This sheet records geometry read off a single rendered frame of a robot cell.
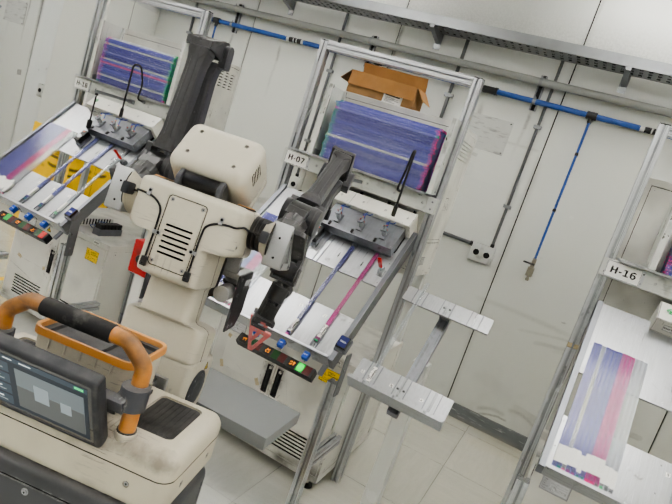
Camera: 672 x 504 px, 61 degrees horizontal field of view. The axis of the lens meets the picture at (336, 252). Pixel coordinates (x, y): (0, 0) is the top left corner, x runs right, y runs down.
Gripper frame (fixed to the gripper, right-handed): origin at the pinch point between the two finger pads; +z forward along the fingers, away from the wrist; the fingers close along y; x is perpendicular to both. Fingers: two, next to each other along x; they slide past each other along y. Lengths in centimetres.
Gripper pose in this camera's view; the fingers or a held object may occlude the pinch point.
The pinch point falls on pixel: (251, 342)
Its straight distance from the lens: 174.2
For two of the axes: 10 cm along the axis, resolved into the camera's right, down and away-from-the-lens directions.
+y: 1.3, 1.4, -9.8
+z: -4.7, 8.8, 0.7
